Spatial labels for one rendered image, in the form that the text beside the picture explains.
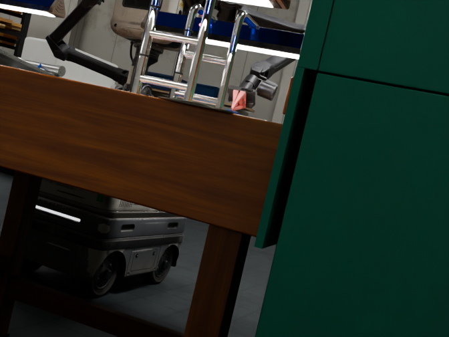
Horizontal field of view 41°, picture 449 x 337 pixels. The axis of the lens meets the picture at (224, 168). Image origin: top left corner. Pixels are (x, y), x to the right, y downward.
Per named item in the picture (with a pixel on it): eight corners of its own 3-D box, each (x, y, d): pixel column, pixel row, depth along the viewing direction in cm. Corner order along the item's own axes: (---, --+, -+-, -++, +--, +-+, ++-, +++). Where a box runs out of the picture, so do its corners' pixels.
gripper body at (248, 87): (253, 92, 211) (260, 81, 216) (226, 87, 214) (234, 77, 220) (253, 107, 215) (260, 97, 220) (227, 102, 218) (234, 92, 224)
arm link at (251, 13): (315, 43, 263) (321, 23, 257) (310, 59, 253) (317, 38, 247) (219, 13, 267) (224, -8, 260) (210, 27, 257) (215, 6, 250)
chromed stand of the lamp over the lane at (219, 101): (177, 149, 197) (207, 17, 196) (233, 162, 191) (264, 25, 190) (152, 144, 179) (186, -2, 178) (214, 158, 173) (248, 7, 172)
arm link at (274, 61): (301, 49, 258) (309, 27, 251) (312, 55, 256) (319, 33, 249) (243, 85, 230) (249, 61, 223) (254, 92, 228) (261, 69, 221)
